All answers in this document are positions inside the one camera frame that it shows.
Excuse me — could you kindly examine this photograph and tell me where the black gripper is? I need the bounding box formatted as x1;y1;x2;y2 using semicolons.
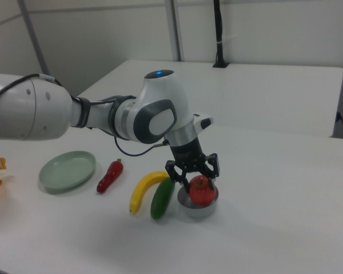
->
165;136;220;192

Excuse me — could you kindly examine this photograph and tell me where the red apple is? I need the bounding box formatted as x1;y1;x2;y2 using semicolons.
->
188;175;217;205

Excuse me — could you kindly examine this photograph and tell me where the grey round bowl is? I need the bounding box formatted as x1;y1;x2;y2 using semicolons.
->
177;184;220;219

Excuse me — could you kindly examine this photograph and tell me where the green cucumber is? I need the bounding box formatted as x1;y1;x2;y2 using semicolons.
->
150;177;176;220

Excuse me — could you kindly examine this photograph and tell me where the yellow banana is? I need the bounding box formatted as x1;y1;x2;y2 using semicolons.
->
129;170;170;215

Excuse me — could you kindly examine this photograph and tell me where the red chili pepper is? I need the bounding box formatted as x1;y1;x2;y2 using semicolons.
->
96;158;124;194

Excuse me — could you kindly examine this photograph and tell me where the white side table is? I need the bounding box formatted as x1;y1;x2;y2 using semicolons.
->
77;59;343;139

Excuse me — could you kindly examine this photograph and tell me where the pale green plate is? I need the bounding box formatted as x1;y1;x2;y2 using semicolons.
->
39;150;97;195

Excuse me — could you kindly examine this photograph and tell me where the blue gripper cable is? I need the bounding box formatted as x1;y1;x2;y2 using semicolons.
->
114;136;171;157

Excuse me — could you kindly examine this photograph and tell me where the black camera pole with base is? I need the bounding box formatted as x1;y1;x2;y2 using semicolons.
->
212;0;230;69

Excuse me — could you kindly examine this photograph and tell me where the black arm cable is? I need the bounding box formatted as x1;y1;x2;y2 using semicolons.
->
0;73;138;108

